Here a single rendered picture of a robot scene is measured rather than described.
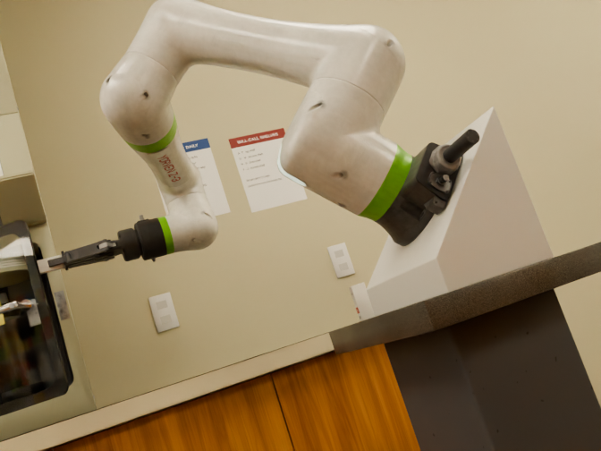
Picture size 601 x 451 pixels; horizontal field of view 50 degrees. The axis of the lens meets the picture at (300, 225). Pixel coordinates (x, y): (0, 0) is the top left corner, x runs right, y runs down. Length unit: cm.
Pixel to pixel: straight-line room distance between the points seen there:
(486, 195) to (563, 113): 203
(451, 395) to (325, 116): 44
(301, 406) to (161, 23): 82
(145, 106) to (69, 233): 100
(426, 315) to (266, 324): 136
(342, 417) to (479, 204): 69
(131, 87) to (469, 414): 78
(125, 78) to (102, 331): 105
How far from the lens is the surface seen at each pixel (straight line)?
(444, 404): 99
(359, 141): 98
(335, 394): 146
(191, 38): 123
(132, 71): 123
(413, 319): 86
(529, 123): 284
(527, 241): 97
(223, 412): 140
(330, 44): 107
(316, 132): 96
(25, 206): 167
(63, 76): 234
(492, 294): 89
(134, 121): 122
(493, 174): 97
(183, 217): 156
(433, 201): 95
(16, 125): 181
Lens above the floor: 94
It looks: 10 degrees up
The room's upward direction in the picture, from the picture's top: 18 degrees counter-clockwise
